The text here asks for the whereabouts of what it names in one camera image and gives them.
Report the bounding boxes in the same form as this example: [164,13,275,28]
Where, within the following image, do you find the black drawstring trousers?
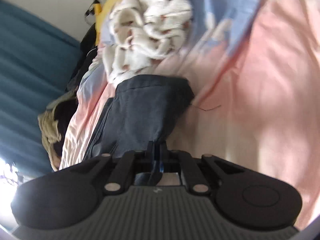
[84,75,194,160]

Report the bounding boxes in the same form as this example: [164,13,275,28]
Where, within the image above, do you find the black clothes pile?
[53,86,78,159]

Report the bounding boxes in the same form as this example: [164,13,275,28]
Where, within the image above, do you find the beige knitted blanket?
[37,99,62,171]

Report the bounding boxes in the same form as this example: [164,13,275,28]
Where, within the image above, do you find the pastel pink blue bedsheet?
[58,0,320,230]

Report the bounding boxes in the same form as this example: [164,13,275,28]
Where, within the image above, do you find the teal curtain right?
[1,1,82,177]

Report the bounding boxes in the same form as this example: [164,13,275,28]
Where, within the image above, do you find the white patterned blanket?
[100,0,193,86]

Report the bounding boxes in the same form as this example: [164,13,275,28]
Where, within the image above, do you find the yellow Pikachu plush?
[93,0,118,46]

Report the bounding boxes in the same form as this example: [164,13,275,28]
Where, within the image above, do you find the wall socket with charger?
[84,0,100,25]

